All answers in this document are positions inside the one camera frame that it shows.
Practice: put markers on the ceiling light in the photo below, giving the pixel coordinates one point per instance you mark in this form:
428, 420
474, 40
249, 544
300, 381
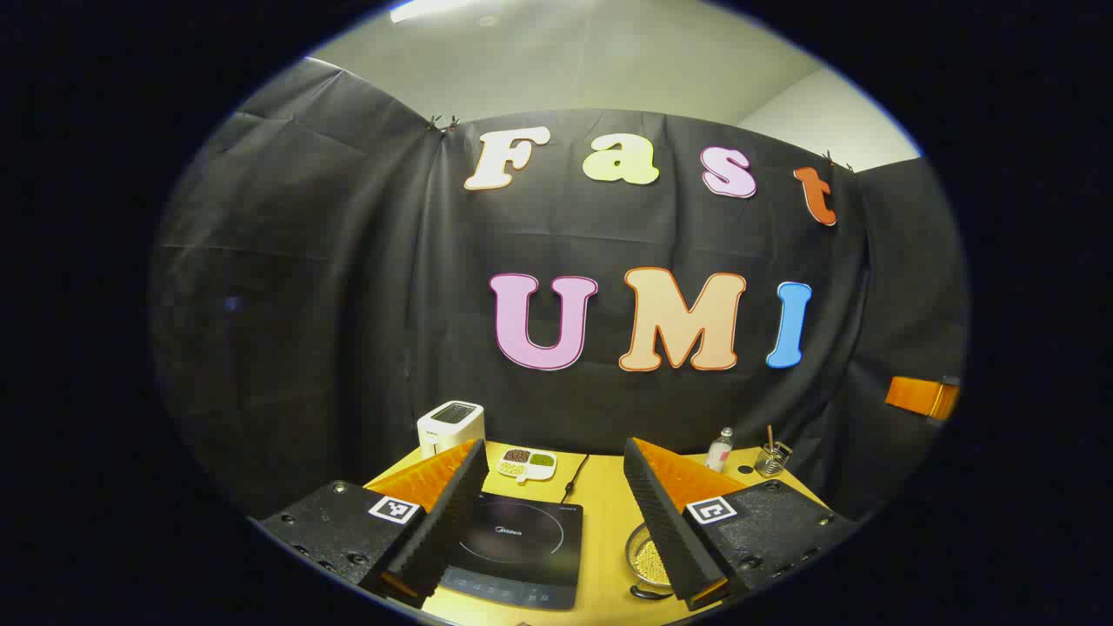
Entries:
426, 9

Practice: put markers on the white divided bean dish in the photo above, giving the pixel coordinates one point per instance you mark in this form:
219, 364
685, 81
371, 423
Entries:
526, 465

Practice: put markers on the black induction cooktop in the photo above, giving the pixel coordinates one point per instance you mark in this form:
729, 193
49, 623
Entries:
522, 539

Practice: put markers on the black cloth clip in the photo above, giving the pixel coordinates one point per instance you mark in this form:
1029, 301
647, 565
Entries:
836, 162
443, 123

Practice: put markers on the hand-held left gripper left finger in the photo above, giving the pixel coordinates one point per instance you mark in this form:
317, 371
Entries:
448, 522

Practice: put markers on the glass holder with sticks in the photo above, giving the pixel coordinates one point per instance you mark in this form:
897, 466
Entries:
772, 459

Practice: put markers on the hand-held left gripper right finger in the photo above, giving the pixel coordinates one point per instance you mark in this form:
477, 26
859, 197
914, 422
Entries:
665, 530

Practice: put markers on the steel pot with beans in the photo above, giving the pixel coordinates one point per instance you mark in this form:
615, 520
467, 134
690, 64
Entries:
648, 561

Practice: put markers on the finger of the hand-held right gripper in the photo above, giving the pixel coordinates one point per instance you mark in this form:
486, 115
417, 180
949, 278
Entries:
913, 396

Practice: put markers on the black backdrop cloth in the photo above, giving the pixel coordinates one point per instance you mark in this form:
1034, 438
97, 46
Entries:
348, 304

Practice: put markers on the white bottle with pink label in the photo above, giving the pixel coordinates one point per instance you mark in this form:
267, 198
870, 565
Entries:
718, 452

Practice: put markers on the white toaster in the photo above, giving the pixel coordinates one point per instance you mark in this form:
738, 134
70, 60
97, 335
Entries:
448, 426

